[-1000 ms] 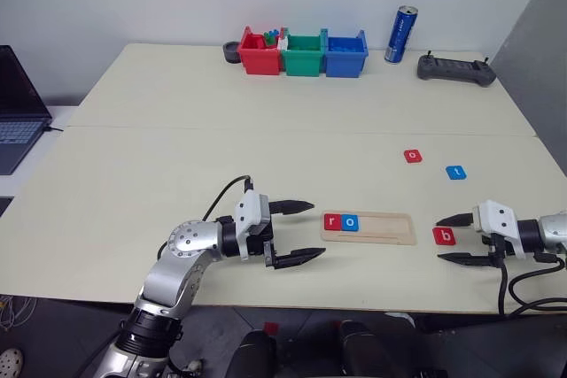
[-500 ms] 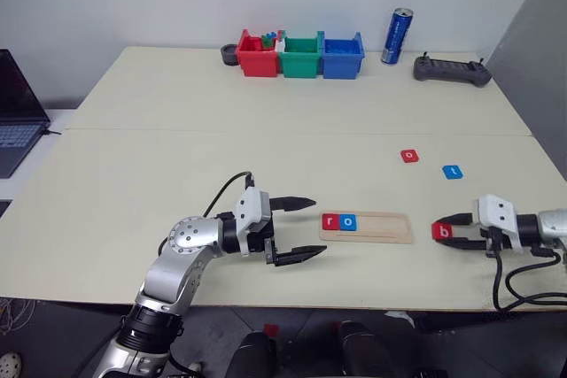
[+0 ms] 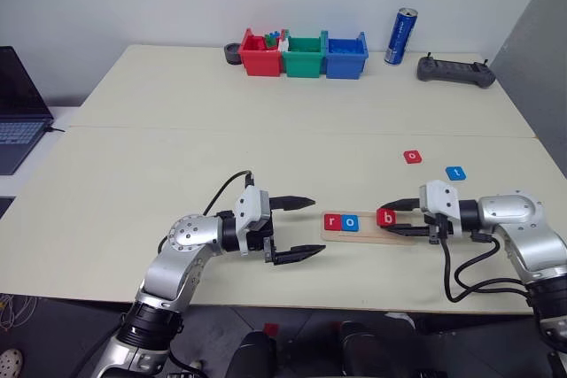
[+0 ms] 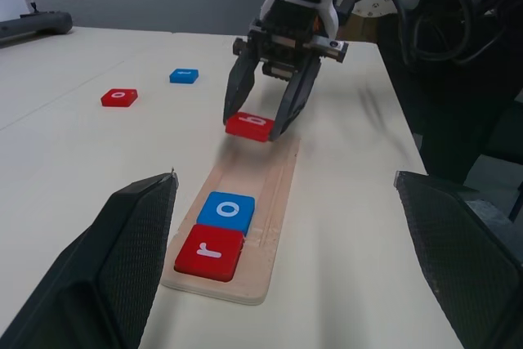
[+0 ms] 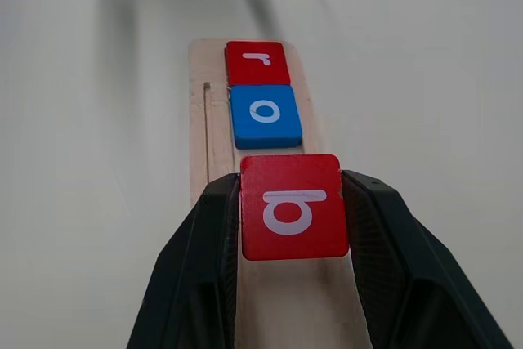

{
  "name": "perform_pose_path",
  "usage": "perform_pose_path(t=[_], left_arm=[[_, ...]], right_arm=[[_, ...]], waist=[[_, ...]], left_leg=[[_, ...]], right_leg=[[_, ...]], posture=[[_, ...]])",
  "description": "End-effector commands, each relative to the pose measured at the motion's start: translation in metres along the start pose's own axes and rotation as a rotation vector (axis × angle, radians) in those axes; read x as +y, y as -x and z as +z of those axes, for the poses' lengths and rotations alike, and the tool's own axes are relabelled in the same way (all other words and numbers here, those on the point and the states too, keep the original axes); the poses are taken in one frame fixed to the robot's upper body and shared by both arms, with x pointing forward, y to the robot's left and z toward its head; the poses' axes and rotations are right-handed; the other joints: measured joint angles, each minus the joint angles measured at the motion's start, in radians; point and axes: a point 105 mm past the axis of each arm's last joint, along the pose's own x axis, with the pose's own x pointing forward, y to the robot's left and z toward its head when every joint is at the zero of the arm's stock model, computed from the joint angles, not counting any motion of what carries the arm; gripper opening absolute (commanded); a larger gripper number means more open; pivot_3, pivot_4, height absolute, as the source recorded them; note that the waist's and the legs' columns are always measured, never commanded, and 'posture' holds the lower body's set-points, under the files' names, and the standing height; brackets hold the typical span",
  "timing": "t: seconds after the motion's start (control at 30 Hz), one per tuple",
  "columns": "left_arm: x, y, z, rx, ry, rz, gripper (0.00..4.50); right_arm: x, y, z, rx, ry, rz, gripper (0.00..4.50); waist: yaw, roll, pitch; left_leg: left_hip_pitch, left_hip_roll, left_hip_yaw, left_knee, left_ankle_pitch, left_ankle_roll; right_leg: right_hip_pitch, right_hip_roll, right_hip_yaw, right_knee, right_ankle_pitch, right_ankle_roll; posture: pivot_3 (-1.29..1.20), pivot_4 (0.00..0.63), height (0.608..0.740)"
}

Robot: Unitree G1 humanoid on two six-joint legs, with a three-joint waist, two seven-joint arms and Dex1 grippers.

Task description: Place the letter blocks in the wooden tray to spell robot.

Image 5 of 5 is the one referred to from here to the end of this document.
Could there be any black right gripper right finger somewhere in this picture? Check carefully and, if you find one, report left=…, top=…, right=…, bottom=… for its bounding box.
left=340, top=168, right=515, bottom=349

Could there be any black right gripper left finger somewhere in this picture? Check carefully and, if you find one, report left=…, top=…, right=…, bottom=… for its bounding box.
left=125, top=172, right=243, bottom=349

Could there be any red letter b block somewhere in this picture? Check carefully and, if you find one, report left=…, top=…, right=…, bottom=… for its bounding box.
left=239, top=154, right=351, bottom=262

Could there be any wooden letter tray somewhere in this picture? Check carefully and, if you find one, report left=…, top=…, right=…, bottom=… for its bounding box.
left=187, top=38, right=372, bottom=349

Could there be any blue letter o block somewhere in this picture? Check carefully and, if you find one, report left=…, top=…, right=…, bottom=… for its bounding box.
left=229, top=84, right=304, bottom=150

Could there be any red letter r block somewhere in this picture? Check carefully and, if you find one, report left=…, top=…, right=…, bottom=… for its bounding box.
left=224, top=40, right=292, bottom=88

